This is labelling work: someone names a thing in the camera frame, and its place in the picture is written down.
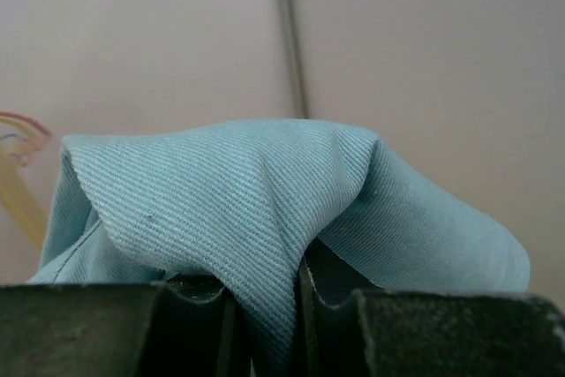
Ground yellow plastic hanger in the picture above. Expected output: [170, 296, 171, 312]
[0, 114, 49, 254]

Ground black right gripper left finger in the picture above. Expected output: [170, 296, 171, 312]
[1, 277, 247, 377]

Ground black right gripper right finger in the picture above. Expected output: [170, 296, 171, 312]
[298, 241, 564, 376]

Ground light blue trousers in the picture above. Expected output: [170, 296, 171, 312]
[33, 119, 530, 376]

